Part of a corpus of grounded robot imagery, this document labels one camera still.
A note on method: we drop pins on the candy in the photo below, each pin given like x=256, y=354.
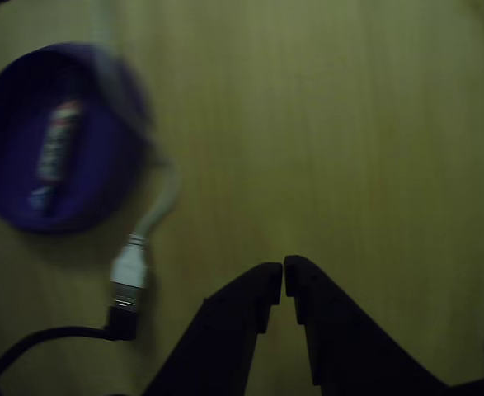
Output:
x=58, y=144

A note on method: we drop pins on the purple bowl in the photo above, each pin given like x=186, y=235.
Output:
x=10, y=136

